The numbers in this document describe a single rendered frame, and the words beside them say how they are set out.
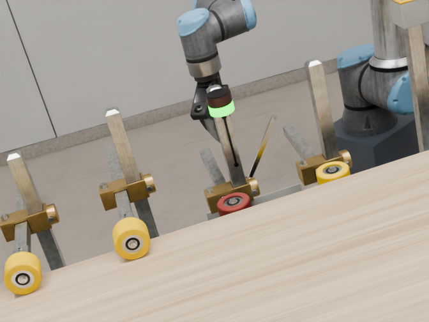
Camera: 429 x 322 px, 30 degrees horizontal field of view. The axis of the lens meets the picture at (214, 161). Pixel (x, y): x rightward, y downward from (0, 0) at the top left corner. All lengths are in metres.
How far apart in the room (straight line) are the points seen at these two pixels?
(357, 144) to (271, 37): 2.08
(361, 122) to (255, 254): 1.11
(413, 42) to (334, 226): 0.55
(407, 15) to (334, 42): 2.82
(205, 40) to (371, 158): 0.81
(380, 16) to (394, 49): 0.11
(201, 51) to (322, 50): 2.69
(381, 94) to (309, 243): 0.94
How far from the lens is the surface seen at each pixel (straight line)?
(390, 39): 2.49
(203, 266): 1.71
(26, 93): 4.70
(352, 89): 2.67
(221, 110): 1.87
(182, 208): 3.78
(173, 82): 4.69
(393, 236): 1.68
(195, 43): 2.14
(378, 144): 2.67
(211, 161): 2.21
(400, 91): 2.50
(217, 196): 2.02
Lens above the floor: 1.85
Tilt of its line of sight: 27 degrees down
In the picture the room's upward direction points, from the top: 15 degrees counter-clockwise
